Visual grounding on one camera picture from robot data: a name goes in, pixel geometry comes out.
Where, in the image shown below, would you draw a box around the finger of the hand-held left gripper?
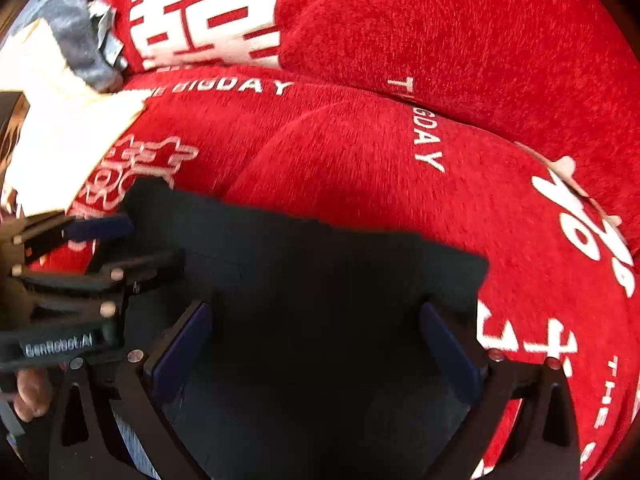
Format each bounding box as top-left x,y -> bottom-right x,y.
9,248 -> 187,306
9,211 -> 137,262

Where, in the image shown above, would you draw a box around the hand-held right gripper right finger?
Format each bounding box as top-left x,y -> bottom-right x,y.
418,301 -> 582,480

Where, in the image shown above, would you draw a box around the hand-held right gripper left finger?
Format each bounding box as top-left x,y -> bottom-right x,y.
49,300 -> 214,480

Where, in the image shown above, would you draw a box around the black pants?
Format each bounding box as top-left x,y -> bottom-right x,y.
87,176 -> 492,480

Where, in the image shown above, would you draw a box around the person's left hand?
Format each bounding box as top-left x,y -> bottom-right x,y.
12,367 -> 54,424

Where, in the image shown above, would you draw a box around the blue striped cloth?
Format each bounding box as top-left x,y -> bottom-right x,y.
111,402 -> 153,479

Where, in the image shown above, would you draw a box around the cream cloth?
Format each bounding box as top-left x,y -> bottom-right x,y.
0,19 -> 147,217

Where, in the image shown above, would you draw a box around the silver crumpled foil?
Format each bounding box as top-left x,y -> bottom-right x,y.
88,0 -> 130,70

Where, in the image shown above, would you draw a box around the grey fuzzy cloth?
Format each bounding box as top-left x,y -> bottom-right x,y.
17,0 -> 127,95

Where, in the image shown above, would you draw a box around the red printed blanket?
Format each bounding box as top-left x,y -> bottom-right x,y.
30,0 -> 640,480

